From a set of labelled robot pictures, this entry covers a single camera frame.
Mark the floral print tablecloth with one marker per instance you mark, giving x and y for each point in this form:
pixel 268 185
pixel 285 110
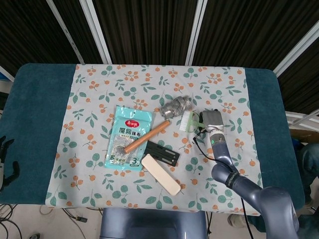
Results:
pixel 129 89

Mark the cream rectangular case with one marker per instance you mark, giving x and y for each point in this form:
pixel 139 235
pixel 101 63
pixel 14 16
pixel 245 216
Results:
pixel 160 174

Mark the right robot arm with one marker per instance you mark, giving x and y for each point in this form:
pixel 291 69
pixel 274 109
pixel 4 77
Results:
pixel 249 191

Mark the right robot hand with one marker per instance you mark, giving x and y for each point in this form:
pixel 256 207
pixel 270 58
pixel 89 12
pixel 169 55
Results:
pixel 213 120

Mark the wooden rolling pin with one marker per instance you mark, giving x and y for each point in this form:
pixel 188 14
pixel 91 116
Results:
pixel 147 136

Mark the black slotted plastic board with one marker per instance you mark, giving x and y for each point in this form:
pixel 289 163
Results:
pixel 155 149

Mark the grey white shoe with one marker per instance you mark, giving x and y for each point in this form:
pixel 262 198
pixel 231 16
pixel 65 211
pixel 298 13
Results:
pixel 236 221

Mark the teal dishcloth package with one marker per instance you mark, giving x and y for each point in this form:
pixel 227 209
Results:
pixel 129 117

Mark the person leg blue jeans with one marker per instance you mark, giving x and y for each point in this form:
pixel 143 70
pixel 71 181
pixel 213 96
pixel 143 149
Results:
pixel 307 164

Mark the blue robot torso base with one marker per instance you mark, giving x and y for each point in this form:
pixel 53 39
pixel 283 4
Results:
pixel 149 224

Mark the double white metal frame post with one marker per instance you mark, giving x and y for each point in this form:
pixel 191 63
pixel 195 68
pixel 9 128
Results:
pixel 96 30

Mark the teal table cover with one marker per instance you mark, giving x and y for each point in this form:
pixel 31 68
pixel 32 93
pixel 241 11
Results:
pixel 32 112

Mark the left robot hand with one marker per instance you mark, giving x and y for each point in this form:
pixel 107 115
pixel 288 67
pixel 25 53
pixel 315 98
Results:
pixel 3 149

